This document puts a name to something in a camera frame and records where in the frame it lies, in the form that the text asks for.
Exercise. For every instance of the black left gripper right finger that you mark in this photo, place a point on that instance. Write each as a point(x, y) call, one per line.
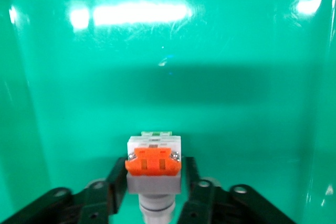
point(194, 195)

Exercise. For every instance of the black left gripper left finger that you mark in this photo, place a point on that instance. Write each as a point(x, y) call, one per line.
point(115, 187)

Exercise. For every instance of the white button with orange clip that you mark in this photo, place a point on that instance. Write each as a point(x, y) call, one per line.
point(153, 166)

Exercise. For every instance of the green plastic tray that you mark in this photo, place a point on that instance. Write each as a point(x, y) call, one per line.
point(168, 77)

